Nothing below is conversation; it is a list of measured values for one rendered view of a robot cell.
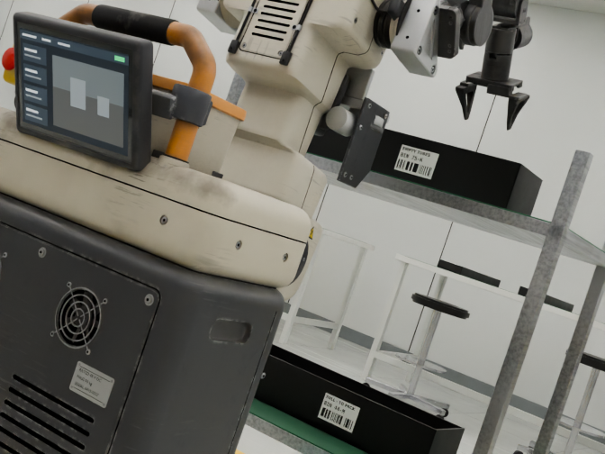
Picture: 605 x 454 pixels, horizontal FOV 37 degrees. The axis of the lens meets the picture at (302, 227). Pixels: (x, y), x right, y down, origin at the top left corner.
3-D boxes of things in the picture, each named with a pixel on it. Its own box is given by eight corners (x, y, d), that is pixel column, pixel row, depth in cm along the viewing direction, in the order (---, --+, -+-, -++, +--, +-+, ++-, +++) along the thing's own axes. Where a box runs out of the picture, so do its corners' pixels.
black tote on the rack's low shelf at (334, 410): (221, 382, 226) (235, 340, 226) (258, 383, 240) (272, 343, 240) (419, 478, 195) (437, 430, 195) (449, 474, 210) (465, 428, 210)
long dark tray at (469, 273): (476, 281, 600) (479, 272, 600) (498, 288, 591) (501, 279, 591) (437, 267, 550) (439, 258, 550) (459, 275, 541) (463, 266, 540)
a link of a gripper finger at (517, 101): (493, 121, 193) (500, 78, 190) (525, 129, 190) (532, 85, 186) (480, 127, 188) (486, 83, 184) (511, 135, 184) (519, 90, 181)
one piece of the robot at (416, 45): (414, 53, 149) (439, -7, 151) (388, 48, 152) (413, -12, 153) (434, 79, 158) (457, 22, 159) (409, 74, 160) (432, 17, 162)
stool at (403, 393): (383, 390, 541) (417, 291, 541) (462, 424, 513) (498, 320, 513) (344, 388, 499) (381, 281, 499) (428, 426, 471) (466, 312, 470)
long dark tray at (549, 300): (546, 304, 571) (550, 295, 571) (571, 313, 563) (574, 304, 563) (517, 295, 519) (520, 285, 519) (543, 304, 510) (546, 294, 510)
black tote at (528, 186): (290, 150, 223) (304, 107, 222) (323, 166, 237) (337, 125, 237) (504, 213, 193) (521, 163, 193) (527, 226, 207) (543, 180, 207)
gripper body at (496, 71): (477, 79, 192) (483, 45, 190) (522, 89, 187) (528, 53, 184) (464, 84, 188) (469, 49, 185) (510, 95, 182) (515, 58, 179)
